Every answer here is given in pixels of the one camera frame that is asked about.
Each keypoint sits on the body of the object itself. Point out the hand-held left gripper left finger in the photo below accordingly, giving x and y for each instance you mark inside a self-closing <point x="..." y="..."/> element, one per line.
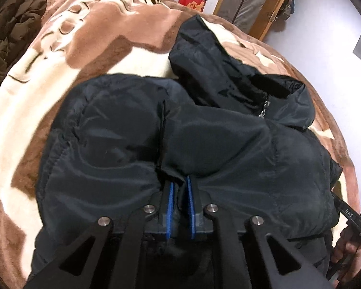
<point x="168" y="204"/>

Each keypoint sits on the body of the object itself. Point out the dark brown coat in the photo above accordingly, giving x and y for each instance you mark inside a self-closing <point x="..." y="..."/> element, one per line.
<point x="15" y="21"/>

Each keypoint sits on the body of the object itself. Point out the black puffer jacket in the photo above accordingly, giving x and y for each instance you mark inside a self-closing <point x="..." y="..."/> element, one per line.
<point x="123" y="144"/>

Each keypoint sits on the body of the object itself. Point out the hanging dark cloth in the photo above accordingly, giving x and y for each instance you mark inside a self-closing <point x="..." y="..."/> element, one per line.
<point x="287" y="7"/>

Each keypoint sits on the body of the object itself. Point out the brown patterned fleece blanket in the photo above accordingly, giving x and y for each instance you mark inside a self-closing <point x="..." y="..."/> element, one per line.
<point x="108" y="36"/>

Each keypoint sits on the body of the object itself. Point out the red box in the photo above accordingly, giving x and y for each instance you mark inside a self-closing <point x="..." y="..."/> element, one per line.
<point x="192" y="4"/>

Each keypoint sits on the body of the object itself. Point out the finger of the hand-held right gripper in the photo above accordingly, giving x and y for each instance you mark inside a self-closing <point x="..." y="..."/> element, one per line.
<point x="347" y="212"/>

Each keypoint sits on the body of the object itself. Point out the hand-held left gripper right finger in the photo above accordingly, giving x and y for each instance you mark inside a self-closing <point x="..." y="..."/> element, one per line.
<point x="191" y="207"/>

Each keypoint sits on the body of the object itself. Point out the grey door panel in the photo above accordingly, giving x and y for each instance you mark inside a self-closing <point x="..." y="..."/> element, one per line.
<point x="255" y="0"/>

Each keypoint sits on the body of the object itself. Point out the person's right hand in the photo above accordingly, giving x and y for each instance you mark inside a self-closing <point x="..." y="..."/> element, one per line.
<point x="346" y="246"/>

